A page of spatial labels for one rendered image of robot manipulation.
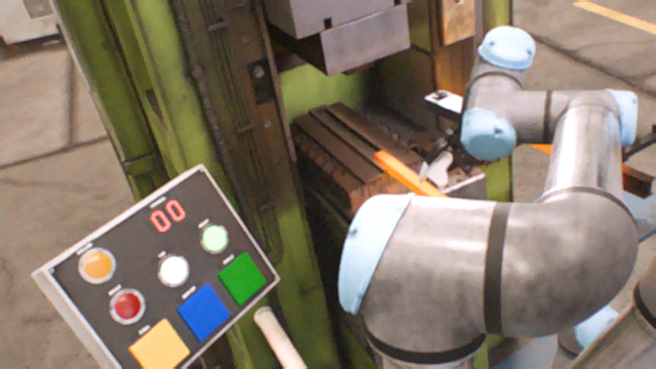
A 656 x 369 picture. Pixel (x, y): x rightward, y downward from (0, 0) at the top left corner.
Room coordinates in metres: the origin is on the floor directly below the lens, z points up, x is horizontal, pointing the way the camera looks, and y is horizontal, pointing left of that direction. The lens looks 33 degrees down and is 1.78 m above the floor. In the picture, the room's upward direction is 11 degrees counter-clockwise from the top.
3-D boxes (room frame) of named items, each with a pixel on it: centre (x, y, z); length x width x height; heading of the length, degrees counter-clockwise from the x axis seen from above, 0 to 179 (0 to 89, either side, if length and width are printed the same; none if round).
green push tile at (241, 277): (0.94, 0.21, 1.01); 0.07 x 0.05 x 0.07; 136
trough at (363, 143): (1.44, -0.07, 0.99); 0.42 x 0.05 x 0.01; 21
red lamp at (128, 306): (0.82, 0.38, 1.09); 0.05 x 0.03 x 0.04; 111
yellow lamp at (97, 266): (0.85, 0.41, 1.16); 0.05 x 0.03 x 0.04; 111
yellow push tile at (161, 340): (0.79, 0.35, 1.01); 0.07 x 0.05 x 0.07; 136
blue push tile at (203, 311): (0.86, 0.28, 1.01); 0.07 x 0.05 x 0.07; 136
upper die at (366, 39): (1.43, -0.05, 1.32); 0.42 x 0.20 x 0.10; 21
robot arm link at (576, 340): (0.71, -0.36, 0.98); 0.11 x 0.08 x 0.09; 21
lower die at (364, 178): (1.43, -0.05, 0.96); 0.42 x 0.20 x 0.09; 21
